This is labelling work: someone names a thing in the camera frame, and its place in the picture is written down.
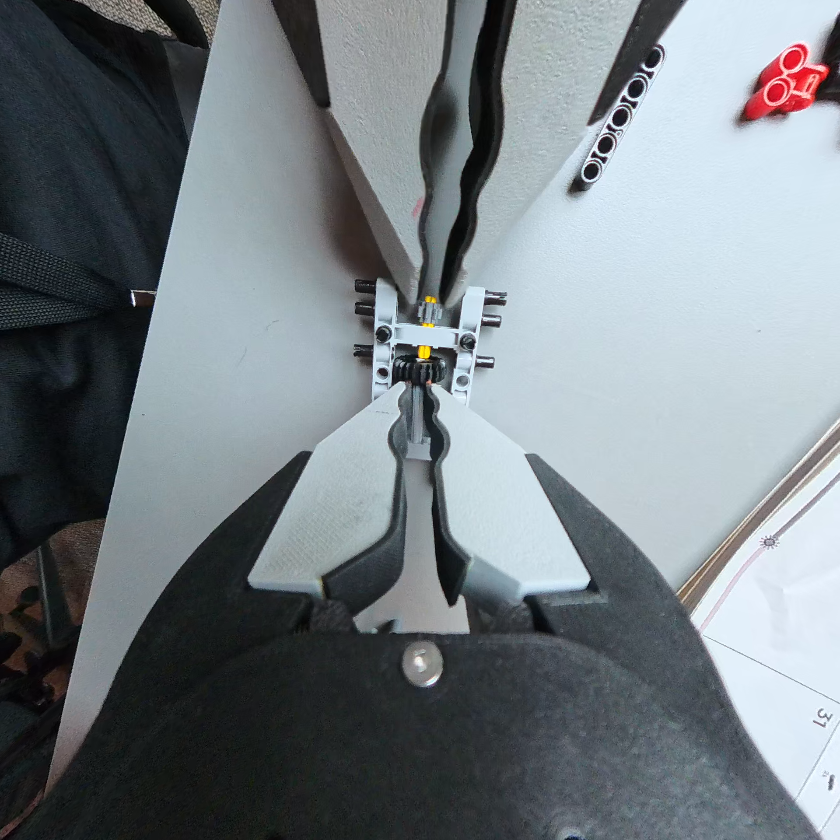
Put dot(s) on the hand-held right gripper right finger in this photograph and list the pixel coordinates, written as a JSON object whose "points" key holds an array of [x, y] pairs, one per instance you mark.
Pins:
{"points": [[512, 512]]}

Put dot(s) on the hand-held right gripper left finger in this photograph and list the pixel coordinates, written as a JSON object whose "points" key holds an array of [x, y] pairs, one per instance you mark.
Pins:
{"points": [[328, 512]]}

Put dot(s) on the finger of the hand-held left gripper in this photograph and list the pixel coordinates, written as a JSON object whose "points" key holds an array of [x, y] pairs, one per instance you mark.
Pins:
{"points": [[374, 98], [558, 98]]}

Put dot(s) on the grey lego frame gear assembly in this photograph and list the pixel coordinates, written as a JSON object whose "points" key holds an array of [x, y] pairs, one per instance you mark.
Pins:
{"points": [[387, 328]]}

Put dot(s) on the black lego beam with holes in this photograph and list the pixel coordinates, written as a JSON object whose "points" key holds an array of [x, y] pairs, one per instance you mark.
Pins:
{"points": [[620, 121]]}

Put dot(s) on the red lego connector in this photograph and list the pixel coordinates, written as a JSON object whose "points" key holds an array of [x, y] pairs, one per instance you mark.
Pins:
{"points": [[781, 92]]}

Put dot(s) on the black and grey lego piece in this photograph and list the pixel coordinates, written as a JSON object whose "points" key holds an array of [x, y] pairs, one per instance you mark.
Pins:
{"points": [[835, 65]]}

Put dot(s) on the white paper pad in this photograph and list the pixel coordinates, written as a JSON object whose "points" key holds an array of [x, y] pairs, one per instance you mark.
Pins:
{"points": [[774, 656]]}

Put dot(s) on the black backpack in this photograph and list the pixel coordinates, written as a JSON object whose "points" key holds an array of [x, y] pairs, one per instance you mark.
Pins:
{"points": [[65, 164]]}

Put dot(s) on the black chair base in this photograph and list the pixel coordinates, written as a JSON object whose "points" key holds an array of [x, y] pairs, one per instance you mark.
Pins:
{"points": [[29, 656]]}

